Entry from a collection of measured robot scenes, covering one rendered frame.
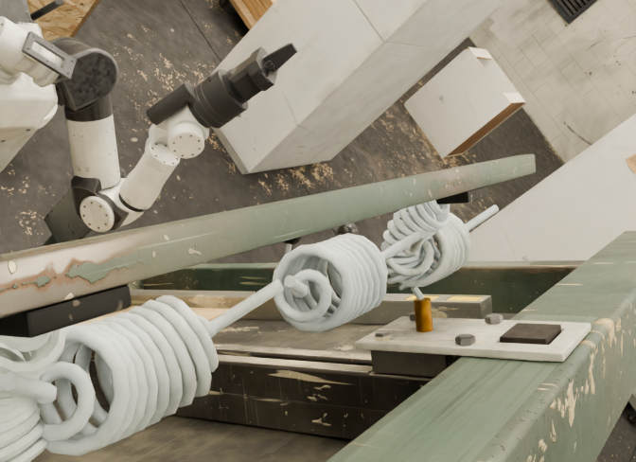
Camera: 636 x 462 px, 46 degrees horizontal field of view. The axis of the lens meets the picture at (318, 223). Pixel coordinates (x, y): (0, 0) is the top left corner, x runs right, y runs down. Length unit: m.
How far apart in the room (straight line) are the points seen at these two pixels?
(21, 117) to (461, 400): 1.02
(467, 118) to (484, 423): 5.77
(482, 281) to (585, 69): 7.96
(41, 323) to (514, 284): 1.15
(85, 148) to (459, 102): 4.96
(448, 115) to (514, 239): 1.68
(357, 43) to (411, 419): 3.19
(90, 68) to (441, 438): 1.12
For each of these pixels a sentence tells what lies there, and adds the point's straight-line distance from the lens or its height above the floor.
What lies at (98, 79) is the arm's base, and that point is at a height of 1.34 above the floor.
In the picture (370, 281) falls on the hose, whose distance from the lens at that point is 0.55.
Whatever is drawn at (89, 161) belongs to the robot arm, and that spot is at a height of 1.20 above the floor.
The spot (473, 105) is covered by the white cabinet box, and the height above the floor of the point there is 0.48.
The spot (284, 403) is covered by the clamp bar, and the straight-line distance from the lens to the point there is 0.79.
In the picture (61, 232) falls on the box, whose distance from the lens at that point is 1.97.
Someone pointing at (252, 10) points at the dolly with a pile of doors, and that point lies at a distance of 5.20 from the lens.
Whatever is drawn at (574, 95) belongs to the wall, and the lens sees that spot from 9.31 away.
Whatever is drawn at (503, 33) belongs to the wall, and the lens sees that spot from 9.56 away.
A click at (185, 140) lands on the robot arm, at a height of 1.41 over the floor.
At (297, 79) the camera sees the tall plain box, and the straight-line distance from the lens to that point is 3.81.
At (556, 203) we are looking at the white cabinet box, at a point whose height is 0.87.
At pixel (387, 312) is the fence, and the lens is 1.21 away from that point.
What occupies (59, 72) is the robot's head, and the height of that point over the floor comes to 1.44.
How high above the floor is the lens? 2.17
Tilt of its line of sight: 30 degrees down
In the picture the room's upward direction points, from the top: 50 degrees clockwise
